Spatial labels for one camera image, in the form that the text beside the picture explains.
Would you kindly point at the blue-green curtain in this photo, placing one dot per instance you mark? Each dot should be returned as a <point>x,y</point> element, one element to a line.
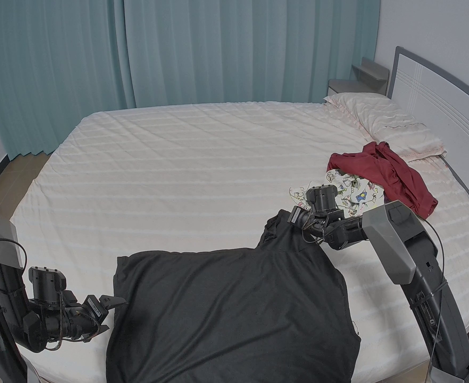
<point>58,62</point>
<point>250,34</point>

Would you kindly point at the cream pillow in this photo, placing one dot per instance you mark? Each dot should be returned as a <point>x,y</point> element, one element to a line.
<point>386,118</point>

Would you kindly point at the white printed garment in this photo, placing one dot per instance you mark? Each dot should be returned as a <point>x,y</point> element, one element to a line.
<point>358,192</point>

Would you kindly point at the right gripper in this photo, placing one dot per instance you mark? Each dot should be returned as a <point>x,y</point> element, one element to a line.
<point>308,222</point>

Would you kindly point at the black T-shirt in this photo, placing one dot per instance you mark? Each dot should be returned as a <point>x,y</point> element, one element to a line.
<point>226,313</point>

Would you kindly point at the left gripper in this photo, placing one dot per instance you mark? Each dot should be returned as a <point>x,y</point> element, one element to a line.
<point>80,321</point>

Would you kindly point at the bed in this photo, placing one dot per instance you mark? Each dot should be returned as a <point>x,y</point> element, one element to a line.
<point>178,174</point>

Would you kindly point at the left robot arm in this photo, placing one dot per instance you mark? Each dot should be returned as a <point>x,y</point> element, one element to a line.
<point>3,293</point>

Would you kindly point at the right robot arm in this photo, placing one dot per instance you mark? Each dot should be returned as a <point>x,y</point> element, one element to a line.
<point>398,245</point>

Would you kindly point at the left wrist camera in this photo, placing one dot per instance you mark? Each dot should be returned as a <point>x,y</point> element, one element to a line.
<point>68,297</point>

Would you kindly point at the grey bedside table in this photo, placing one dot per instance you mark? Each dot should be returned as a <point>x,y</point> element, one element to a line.
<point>358,80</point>

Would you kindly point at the dark red garment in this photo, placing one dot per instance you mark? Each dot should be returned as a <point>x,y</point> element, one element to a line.
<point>402,182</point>

